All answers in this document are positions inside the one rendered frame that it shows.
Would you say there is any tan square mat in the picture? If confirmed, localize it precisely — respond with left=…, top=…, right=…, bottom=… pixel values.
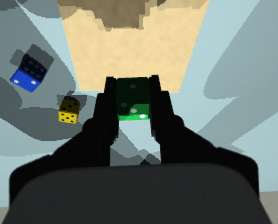
left=57, top=0, right=210, bottom=93

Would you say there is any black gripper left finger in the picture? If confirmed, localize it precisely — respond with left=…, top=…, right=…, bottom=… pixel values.
left=9, top=76, right=119, bottom=207

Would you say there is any blue die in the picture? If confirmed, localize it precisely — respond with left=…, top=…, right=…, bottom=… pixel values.
left=10, top=58, right=47, bottom=92

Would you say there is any green die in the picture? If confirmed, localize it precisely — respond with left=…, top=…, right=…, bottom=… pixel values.
left=115, top=77, right=151, bottom=121

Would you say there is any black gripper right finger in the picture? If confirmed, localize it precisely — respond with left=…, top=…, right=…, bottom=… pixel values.
left=149, top=75, right=260, bottom=199

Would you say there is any yellow die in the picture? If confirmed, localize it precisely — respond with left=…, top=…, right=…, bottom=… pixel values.
left=59, top=99, right=80, bottom=124

